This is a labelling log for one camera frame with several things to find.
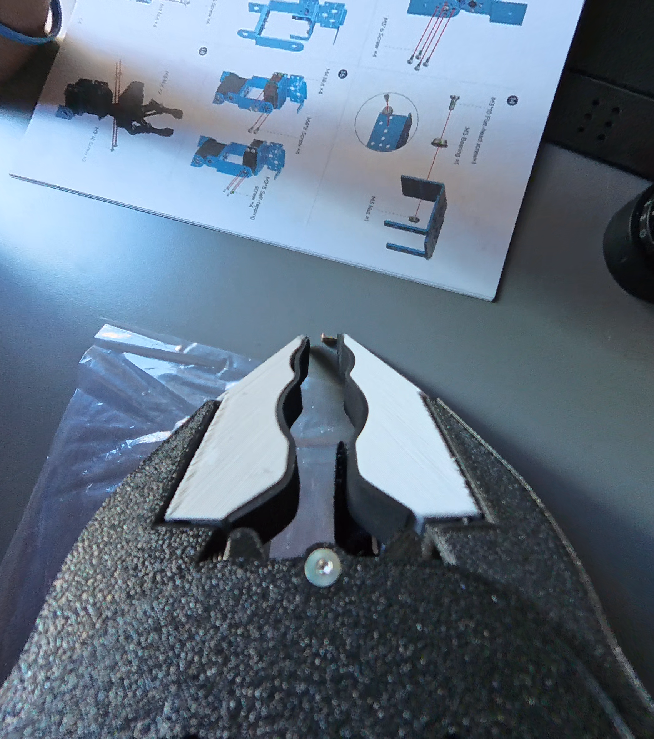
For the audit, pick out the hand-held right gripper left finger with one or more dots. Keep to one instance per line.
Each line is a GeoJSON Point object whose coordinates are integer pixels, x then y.
{"type": "Point", "coordinates": [234, 456]}

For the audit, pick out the clear plastic bag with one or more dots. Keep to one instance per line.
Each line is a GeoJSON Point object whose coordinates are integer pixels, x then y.
{"type": "Point", "coordinates": [131, 415]}

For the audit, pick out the black cylindrical screwdriver set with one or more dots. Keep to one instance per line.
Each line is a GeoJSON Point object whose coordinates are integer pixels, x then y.
{"type": "Point", "coordinates": [650, 248]}

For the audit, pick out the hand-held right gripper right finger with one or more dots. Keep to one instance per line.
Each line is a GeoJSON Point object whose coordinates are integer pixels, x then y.
{"type": "Point", "coordinates": [413, 456]}

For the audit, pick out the white instruction booklet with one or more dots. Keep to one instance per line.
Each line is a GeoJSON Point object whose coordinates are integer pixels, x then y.
{"type": "Point", "coordinates": [304, 173]}

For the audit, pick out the blue wristband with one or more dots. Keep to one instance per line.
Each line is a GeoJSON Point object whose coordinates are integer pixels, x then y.
{"type": "Point", "coordinates": [44, 37]}

